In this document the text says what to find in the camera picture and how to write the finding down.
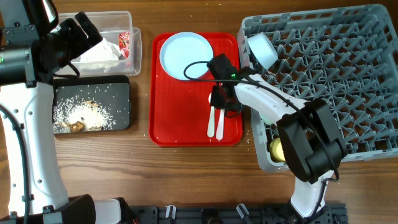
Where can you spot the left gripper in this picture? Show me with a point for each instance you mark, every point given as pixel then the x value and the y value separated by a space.
pixel 82 43

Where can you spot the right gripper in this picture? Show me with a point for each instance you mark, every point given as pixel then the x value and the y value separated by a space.
pixel 216 102

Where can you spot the white napkin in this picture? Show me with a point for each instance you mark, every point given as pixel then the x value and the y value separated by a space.
pixel 103 51

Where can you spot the white plastic spoon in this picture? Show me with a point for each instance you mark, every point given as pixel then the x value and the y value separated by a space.
pixel 211 122

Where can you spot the red sauce packet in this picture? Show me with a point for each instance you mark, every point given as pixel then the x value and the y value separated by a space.
pixel 124 39

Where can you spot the white plastic fork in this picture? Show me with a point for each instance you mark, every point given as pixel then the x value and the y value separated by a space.
pixel 220 126

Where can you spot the mint green bowl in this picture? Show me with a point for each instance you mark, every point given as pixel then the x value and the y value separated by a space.
pixel 265 120

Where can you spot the light blue plate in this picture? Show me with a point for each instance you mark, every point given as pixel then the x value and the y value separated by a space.
pixel 182 49

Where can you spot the light blue food bowl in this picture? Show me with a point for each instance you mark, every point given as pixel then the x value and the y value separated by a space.
pixel 263 50

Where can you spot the yellow plastic cup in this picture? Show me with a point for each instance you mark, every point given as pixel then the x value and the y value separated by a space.
pixel 276 151

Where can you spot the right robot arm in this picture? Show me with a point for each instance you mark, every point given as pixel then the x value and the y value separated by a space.
pixel 312 144

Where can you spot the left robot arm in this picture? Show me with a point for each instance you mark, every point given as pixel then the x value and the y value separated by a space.
pixel 38 194

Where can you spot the grey dishwasher rack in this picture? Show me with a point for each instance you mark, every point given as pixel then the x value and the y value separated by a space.
pixel 346 56

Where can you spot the clear plastic bin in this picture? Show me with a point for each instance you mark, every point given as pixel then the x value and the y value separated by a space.
pixel 110 24

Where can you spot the red serving tray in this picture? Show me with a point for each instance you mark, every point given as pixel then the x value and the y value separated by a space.
pixel 179 110

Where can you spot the black plastic tray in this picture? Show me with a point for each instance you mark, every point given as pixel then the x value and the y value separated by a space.
pixel 111 91

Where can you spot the food scraps and rice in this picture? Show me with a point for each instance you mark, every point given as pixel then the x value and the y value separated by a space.
pixel 72 115

